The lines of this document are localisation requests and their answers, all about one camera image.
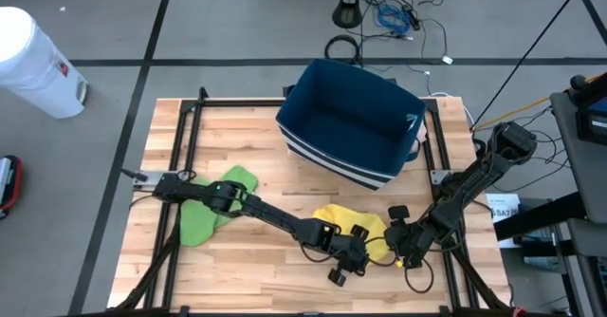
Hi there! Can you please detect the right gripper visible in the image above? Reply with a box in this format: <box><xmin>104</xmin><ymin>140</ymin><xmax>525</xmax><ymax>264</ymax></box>
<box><xmin>383</xmin><ymin>205</ymin><xmax>435</xmax><ymax>270</ymax></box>

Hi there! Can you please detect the yellow towel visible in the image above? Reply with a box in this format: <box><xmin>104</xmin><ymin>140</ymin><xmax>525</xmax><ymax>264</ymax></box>
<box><xmin>311</xmin><ymin>203</ymin><xmax>391</xmax><ymax>265</ymax></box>

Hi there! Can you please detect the navy white striped fabric basket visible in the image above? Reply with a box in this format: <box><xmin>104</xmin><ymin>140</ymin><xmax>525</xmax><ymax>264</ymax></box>
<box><xmin>275</xmin><ymin>58</ymin><xmax>428</xmax><ymax>192</ymax></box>

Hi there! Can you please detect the green towel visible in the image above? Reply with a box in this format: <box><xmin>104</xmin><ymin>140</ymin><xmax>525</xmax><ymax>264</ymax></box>
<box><xmin>179</xmin><ymin>164</ymin><xmax>260</xmax><ymax>248</ymax></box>

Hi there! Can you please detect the white printed paper sheet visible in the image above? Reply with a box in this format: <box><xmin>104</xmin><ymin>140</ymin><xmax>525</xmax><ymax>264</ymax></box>
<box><xmin>486</xmin><ymin>192</ymin><xmax>523</xmax><ymax>251</ymax></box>

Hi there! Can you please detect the black cart bar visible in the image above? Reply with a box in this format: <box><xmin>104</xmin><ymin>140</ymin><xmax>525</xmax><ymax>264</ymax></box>
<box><xmin>492</xmin><ymin>191</ymin><xmax>590</xmax><ymax>242</ymax></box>

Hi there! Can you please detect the grey equipment rack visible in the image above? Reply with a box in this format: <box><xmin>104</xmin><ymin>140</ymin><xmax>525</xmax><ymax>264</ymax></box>
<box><xmin>521</xmin><ymin>216</ymin><xmax>607</xmax><ymax>317</ymax></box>

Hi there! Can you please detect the grey cart top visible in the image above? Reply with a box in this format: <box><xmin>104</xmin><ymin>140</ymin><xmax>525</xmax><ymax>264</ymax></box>
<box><xmin>549</xmin><ymin>91</ymin><xmax>607</xmax><ymax>226</ymax></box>

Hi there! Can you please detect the black box with screen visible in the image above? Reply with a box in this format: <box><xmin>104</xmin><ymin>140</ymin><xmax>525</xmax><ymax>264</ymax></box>
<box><xmin>568</xmin><ymin>73</ymin><xmax>607</xmax><ymax>146</ymax></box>

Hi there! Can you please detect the black slanted pole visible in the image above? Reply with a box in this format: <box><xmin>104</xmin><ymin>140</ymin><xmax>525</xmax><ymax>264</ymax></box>
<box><xmin>471</xmin><ymin>0</ymin><xmax>592</xmax><ymax>131</ymax></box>

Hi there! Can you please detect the black stand base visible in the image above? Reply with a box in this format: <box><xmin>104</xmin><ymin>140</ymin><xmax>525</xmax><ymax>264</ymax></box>
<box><xmin>331</xmin><ymin>0</ymin><xmax>365</xmax><ymax>29</ymax></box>

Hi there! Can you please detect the red and black case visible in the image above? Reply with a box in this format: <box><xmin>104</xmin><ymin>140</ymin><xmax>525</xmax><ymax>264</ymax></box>
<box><xmin>0</xmin><ymin>154</ymin><xmax>24</xmax><ymax>221</ymax></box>

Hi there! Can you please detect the white trash bin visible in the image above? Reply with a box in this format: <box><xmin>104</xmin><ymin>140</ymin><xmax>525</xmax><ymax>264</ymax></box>
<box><xmin>0</xmin><ymin>6</ymin><xmax>90</xmax><ymax>120</ymax></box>

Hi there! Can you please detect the yellow cable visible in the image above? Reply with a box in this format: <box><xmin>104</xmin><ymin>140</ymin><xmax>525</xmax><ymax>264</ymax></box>
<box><xmin>471</xmin><ymin>73</ymin><xmax>604</xmax><ymax>133</ymax></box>

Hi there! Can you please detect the black metal table frame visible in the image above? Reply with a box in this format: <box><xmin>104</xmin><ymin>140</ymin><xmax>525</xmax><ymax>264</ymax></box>
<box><xmin>113</xmin><ymin>86</ymin><xmax>513</xmax><ymax>314</ymax></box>

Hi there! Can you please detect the black cable coil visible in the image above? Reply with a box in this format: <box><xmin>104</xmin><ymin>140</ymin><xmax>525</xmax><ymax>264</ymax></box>
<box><xmin>323</xmin><ymin>34</ymin><xmax>364</xmax><ymax>69</ymax></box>

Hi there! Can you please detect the black floor cable tangle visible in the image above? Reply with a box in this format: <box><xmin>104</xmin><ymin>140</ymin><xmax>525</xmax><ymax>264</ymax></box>
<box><xmin>364</xmin><ymin>0</ymin><xmax>457</xmax><ymax>66</ymax></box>

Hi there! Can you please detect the blue cable coil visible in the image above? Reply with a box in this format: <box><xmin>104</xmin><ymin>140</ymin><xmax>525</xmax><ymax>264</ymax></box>
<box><xmin>377</xmin><ymin>4</ymin><xmax>412</xmax><ymax>36</ymax></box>

